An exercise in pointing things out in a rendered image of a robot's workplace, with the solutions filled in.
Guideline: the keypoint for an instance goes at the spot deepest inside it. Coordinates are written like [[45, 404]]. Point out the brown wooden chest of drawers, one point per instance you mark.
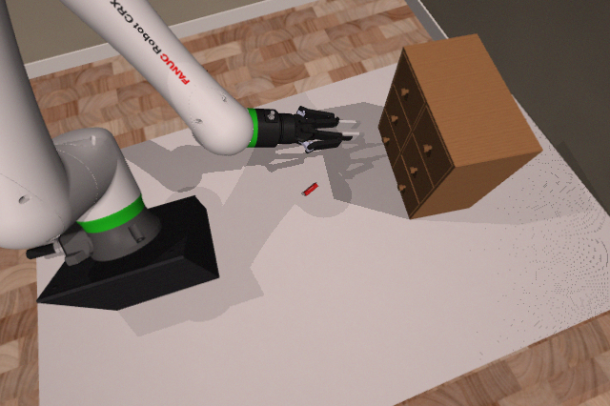
[[480, 124]]

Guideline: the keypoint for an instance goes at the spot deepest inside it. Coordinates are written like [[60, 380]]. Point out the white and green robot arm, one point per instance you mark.
[[79, 185]]

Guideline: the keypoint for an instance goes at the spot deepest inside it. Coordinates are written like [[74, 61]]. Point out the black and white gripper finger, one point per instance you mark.
[[329, 139], [322, 120]]

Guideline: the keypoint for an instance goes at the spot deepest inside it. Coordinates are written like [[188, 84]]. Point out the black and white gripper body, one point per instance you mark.
[[291, 129]]

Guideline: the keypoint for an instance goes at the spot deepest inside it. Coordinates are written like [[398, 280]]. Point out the brown wooden drawer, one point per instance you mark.
[[389, 139], [405, 186], [417, 169], [432, 147], [398, 118], [413, 100]]

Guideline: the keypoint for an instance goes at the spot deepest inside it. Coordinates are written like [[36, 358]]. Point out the red cylinder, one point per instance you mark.
[[309, 190]]

